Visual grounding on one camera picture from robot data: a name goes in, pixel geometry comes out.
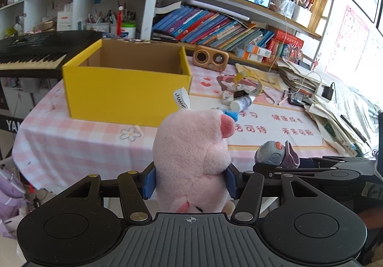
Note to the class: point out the pink plush pig toy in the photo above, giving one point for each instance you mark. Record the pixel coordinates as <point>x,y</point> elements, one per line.
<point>190,155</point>

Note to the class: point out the orange white box upper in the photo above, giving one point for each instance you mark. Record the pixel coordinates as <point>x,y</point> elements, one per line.
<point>257,50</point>

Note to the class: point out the blue plastic packet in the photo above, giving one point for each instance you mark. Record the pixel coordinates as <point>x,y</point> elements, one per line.
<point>232,114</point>

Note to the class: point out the white glue bottle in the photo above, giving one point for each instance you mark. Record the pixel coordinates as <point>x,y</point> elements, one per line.
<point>242,103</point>

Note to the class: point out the red thick dictionary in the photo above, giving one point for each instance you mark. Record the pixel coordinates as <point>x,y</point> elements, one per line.
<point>287,38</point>

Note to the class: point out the yellow cardboard box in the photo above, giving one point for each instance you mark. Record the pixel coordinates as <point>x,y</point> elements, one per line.
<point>117,81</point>

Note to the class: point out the stack of papers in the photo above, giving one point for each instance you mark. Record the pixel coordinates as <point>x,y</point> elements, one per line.
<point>347,120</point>

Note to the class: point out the black power adapter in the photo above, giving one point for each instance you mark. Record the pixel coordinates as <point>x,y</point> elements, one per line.
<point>328,91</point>

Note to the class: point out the orange white box lower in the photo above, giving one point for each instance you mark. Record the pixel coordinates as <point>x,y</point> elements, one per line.
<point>250,56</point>

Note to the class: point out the white pen holder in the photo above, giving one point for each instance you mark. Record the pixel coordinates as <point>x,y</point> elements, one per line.
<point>101,27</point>

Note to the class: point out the black electronic keyboard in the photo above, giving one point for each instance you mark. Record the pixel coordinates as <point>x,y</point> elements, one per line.
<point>42,55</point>

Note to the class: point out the orange white box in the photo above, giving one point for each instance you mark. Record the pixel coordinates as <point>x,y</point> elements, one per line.
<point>257,50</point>
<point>250,56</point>

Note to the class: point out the green lid white jar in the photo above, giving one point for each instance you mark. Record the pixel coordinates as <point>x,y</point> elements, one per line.
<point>128,30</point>

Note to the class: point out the brown paper envelopes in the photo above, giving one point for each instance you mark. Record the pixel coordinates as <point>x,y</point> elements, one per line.
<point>267,79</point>

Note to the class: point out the pink checkered tablecloth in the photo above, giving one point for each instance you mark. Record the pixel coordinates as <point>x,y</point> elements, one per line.
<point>53,151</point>

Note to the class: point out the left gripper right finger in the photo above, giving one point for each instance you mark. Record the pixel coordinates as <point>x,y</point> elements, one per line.
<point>247,189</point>

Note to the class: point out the yellow tape roll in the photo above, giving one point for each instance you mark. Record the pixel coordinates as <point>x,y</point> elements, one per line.
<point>248,82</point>

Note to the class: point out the black binder clip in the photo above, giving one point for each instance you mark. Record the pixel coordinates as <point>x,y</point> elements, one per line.
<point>239,94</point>

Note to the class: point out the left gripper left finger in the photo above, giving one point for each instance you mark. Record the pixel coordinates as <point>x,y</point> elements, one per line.
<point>134,188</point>

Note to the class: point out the small white grey box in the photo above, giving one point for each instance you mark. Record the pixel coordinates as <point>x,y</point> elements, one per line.
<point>227,97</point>

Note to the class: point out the grey purple toy figure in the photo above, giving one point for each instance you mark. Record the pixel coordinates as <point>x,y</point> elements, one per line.
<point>277,154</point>

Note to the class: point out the brown retro radio speaker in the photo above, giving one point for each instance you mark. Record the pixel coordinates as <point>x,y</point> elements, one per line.
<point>210,58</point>

